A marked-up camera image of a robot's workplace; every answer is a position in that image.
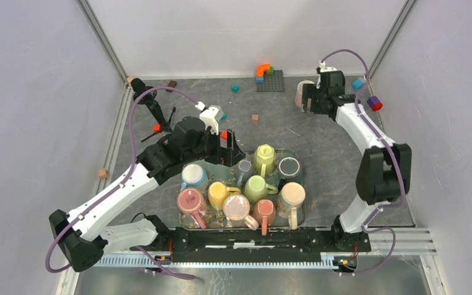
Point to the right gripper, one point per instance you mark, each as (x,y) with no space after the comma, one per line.
(314,107)

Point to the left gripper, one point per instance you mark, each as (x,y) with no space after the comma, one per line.
(228,156)

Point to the light pink hexagonal mug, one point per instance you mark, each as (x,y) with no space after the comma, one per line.
(299,93)

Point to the blue-grey square mug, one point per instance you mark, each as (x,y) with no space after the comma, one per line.
(244,172)

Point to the yellow-green hexagonal mug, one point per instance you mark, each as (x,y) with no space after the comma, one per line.
(264,160)

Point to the dark teal mug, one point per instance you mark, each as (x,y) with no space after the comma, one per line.
(289,169)

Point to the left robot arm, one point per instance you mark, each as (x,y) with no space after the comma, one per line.
(84,235)

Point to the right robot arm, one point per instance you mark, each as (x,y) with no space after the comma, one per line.
(384,174)

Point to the yellow mug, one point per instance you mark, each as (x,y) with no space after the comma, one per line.
(218,192)

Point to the light blue mug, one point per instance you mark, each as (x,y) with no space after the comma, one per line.
(193,175)

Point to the light green mug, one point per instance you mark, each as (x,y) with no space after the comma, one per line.
(256,189)

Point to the pale pink mug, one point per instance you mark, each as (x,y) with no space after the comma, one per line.
(236,208)

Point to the red-pink mug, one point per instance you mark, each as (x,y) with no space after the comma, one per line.
(191,201)

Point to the coral mug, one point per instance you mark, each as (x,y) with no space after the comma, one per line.
(264,213)

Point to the cream and green mug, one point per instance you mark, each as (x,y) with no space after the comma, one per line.
(289,201)

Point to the red cube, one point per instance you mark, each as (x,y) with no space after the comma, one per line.
(224,135)

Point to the grey lego baseplate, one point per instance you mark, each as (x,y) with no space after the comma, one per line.
(272,83)

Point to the tan wooden cube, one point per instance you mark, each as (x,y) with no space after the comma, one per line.
(255,118)

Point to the light blue block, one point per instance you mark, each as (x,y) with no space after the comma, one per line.
(359,83)

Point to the floral teal tray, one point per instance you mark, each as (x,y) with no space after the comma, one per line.
(215,219)

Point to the orange curved block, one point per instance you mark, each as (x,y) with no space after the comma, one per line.
(263,69)

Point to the purple and red block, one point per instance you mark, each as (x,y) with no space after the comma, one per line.
(374,103)

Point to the small teal cube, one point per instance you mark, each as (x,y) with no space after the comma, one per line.
(235,88)

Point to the small red block by tripod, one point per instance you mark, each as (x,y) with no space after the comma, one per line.
(157,128)

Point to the brown block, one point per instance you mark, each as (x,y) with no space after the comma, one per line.
(172,84)

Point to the black microphone tripod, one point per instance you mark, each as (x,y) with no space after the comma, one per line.
(152,104)

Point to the tan cube at left edge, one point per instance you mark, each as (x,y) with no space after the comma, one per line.
(103,173)

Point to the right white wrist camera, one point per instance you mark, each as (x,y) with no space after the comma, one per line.
(322,68)

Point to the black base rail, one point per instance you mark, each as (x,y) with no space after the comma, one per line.
(304,244)

